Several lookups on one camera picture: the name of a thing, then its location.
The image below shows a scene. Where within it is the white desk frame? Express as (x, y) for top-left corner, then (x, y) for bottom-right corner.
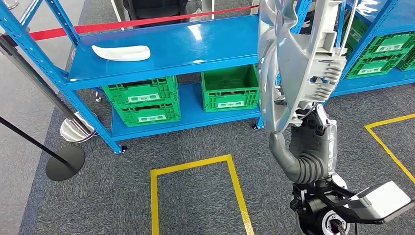
(109, 0), (216, 31)

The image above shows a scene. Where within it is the yellow floor tape square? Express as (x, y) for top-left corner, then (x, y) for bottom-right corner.
(150, 154), (255, 235)
(365, 113), (415, 185)

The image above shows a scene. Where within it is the blue metal shelf rack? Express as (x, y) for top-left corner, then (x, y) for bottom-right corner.
(0, 0), (314, 155)
(330, 0), (415, 98)

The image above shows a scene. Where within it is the black stanchion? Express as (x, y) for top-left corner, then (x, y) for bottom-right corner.
(0, 116), (86, 182)

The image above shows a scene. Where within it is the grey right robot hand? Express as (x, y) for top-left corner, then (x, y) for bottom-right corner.
(269, 103), (338, 174)

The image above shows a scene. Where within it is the chrome stanchion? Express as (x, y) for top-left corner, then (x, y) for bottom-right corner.
(0, 34), (98, 144)

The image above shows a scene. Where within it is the white plastic car part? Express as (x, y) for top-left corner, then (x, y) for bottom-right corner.
(91, 45), (151, 62)

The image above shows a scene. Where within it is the black office chair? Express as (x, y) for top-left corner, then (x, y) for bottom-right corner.
(122, 0), (189, 22)

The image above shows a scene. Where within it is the silver plastic wheel hubcap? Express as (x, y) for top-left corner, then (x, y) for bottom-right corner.
(257, 0), (359, 133)

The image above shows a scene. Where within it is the red barrier belt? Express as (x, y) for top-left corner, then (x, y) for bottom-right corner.
(29, 4), (260, 42)

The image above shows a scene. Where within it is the white plastic bag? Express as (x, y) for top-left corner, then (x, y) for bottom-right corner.
(189, 8), (208, 23)

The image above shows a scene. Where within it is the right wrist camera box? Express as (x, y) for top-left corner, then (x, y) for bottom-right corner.
(344, 180), (415, 225)

